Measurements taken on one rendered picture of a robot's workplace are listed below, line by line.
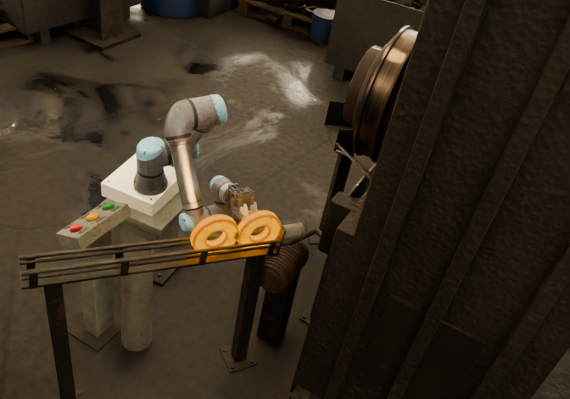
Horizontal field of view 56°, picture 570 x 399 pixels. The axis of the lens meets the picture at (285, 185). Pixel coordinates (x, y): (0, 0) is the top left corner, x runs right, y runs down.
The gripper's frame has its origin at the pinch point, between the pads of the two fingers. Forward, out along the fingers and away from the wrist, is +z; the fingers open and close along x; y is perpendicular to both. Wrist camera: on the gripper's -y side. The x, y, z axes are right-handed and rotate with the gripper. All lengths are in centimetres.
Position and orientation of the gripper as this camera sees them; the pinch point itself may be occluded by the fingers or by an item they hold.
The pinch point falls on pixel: (254, 221)
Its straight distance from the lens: 183.8
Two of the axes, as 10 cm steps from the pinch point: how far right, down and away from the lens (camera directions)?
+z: 4.6, 3.1, -8.3
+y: 0.2, -9.4, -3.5
